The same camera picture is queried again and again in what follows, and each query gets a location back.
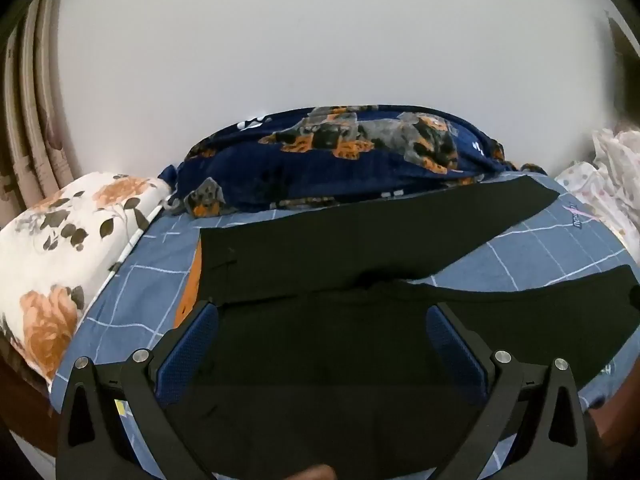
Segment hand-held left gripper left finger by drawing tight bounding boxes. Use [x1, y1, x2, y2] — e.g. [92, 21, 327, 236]
[55, 302, 221, 480]

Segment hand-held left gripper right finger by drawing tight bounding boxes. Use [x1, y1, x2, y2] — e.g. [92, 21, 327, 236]
[425, 302, 588, 480]

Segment black pants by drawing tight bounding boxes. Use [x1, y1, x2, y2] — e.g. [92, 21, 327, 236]
[165, 175, 640, 480]

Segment blue checked bed sheet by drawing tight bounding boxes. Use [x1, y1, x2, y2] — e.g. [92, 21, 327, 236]
[50, 172, 640, 480]

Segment white floral pillow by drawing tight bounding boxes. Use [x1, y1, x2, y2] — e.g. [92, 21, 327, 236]
[0, 172, 173, 386]

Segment navy dog print blanket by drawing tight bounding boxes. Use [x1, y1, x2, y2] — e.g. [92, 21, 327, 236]
[160, 104, 548, 218]

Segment white dotted cloth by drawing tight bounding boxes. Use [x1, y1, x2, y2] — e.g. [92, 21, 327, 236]
[555, 127, 640, 261]

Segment beige patterned curtain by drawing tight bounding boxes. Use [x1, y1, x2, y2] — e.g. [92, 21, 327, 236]
[0, 0, 76, 221]

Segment wooden bed frame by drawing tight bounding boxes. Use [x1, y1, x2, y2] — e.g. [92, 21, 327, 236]
[0, 345, 58, 456]

